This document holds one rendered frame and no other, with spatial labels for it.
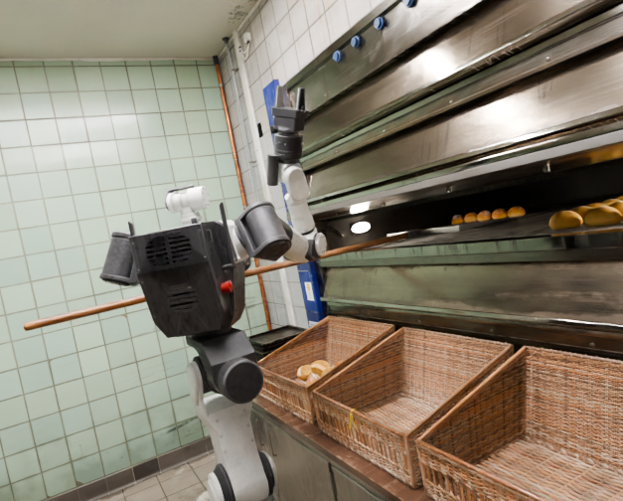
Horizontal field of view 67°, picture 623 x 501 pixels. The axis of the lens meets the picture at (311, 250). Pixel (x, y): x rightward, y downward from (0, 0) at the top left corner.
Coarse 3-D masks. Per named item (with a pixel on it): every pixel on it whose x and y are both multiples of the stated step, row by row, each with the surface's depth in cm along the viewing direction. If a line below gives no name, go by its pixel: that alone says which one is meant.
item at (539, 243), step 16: (480, 240) 163; (496, 240) 153; (512, 240) 145; (528, 240) 140; (544, 240) 136; (560, 240) 131; (576, 240) 127; (592, 240) 123; (608, 240) 120; (336, 256) 239; (352, 256) 226; (368, 256) 214; (384, 256) 204; (400, 256) 194
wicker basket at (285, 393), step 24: (312, 336) 244; (336, 336) 242; (360, 336) 223; (384, 336) 200; (264, 360) 231; (312, 360) 244; (336, 360) 240; (264, 384) 221; (288, 384) 196; (312, 384) 182; (360, 384) 193; (288, 408) 201; (312, 408) 182
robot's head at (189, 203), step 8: (184, 192) 139; (192, 192) 137; (200, 192) 137; (176, 200) 138; (184, 200) 138; (192, 200) 137; (200, 200) 137; (208, 200) 142; (176, 208) 139; (184, 208) 139; (192, 208) 139; (200, 208) 139; (184, 216) 139; (192, 216) 139; (200, 216) 140
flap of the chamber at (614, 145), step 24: (576, 144) 107; (600, 144) 103; (480, 168) 132; (504, 168) 125; (528, 168) 126; (552, 168) 128; (384, 192) 172; (408, 192) 160; (432, 192) 164; (288, 216) 244; (312, 216) 229; (336, 216) 236
